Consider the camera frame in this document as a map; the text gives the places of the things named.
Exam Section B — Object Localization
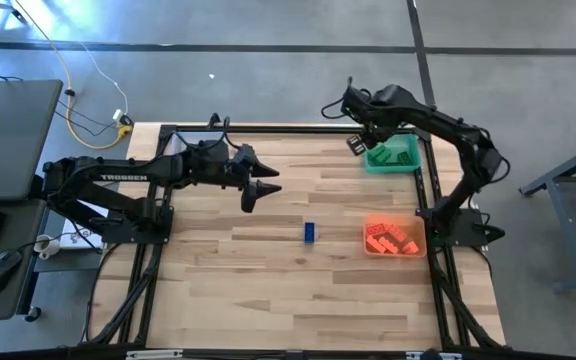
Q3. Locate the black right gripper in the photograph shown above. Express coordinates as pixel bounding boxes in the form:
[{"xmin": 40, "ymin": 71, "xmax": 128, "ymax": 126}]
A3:
[{"xmin": 346, "ymin": 111, "xmax": 396, "ymax": 157}]

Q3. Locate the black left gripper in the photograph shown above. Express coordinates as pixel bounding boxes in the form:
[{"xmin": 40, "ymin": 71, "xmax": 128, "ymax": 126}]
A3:
[{"xmin": 217, "ymin": 143, "xmax": 284, "ymax": 215}]

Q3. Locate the green plastic bin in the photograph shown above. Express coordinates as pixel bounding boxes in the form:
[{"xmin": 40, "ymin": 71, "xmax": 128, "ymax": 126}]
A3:
[{"xmin": 362, "ymin": 132, "xmax": 423, "ymax": 175}]

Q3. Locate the clear white plastic bin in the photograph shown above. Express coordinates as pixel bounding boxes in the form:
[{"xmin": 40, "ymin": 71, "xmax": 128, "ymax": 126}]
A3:
[{"xmin": 169, "ymin": 130, "xmax": 222, "ymax": 157}]

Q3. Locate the orange plastic bin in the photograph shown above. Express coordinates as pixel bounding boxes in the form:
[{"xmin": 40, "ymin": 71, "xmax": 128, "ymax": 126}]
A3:
[{"xmin": 361, "ymin": 213, "xmax": 428, "ymax": 260}]

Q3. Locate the white mug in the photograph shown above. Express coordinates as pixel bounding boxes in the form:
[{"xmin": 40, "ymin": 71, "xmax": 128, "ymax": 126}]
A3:
[{"xmin": 34, "ymin": 233, "xmax": 63, "ymax": 261}]

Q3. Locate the black computer mouse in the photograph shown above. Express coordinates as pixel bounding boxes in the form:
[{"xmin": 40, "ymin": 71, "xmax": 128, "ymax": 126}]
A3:
[{"xmin": 0, "ymin": 248, "xmax": 24, "ymax": 296}]

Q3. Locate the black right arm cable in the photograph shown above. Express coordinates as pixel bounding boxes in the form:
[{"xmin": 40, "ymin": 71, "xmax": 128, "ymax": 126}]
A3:
[{"xmin": 320, "ymin": 76, "xmax": 369, "ymax": 121}]

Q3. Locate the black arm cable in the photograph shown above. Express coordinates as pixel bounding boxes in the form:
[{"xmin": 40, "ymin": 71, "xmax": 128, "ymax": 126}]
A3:
[
  {"xmin": 206, "ymin": 115, "xmax": 243, "ymax": 151},
  {"xmin": 320, "ymin": 76, "xmax": 369, "ymax": 121}
]

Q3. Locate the black aluminium table frame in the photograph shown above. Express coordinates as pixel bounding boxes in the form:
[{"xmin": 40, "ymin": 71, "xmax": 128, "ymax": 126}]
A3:
[{"xmin": 80, "ymin": 122, "xmax": 507, "ymax": 360}]

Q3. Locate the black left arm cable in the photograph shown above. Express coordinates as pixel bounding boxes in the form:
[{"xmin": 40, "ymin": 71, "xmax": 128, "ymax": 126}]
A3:
[{"xmin": 206, "ymin": 115, "xmax": 243, "ymax": 151}]

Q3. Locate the black floor cable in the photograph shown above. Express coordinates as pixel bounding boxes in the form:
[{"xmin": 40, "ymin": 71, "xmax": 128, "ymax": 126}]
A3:
[{"xmin": 53, "ymin": 99, "xmax": 119, "ymax": 137}]

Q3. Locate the white floor cable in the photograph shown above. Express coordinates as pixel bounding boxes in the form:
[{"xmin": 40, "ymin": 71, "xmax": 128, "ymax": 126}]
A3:
[{"xmin": 75, "ymin": 39, "xmax": 130, "ymax": 122}]

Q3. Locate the white frame bracket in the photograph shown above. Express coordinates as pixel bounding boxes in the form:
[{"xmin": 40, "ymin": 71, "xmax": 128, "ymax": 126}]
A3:
[
  {"xmin": 405, "ymin": 351, "xmax": 463, "ymax": 360},
  {"xmin": 125, "ymin": 349, "xmax": 184, "ymax": 360}
]

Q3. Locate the grey metal table frame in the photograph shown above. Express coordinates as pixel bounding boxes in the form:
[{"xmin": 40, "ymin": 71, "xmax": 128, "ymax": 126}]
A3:
[{"xmin": 520, "ymin": 135, "xmax": 576, "ymax": 294}]

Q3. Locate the yellow floor cable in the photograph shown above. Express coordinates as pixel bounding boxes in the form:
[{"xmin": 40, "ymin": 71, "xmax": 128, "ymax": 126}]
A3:
[{"xmin": 12, "ymin": 0, "xmax": 135, "ymax": 151}]

